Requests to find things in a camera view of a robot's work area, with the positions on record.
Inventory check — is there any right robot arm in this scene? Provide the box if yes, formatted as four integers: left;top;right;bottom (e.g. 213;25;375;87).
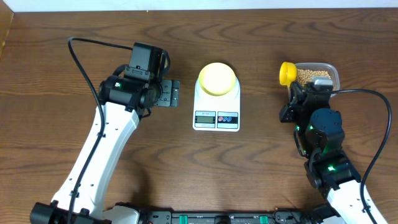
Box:
279;82;386;223

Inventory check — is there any yellow measuring scoop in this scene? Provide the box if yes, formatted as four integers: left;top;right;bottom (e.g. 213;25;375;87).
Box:
279;62;297;87

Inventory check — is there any soybeans pile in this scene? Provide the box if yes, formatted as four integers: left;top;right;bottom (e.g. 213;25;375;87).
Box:
296;69;331;86

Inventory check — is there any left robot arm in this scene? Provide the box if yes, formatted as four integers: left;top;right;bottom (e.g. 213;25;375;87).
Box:
30;42;180;224

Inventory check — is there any pale yellow bowl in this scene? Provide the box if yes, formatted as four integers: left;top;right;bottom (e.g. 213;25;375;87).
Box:
198;62;236;96

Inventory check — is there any clear plastic container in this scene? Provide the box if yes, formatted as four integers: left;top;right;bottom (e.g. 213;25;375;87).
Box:
279;62;340;101

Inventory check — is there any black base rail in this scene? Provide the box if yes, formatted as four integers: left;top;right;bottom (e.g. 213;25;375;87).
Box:
138;210;345;224

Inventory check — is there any white digital kitchen scale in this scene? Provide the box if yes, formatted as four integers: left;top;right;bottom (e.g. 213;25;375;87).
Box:
192;78;241;132

